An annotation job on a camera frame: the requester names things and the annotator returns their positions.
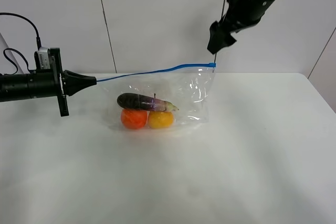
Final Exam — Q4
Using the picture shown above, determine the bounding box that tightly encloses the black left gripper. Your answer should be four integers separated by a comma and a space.
27, 48, 96, 116

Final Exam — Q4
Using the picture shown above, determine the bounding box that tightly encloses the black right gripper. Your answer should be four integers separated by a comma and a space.
207, 0, 275, 54

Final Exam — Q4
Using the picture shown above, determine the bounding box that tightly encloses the clear zip bag blue seal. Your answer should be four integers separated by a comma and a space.
97, 62, 216, 130

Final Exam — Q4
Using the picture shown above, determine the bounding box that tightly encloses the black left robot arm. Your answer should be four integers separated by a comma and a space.
1, 48, 97, 116

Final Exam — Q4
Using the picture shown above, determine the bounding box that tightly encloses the purple eggplant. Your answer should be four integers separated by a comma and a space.
117, 93, 179, 112

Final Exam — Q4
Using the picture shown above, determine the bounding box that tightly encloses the orange fruit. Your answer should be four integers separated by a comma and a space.
120, 109, 148, 130

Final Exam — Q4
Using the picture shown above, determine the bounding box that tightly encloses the yellow pear fruit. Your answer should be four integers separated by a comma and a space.
148, 111, 174, 129

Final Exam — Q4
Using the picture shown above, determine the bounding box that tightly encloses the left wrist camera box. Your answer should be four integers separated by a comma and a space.
34, 47, 50, 70

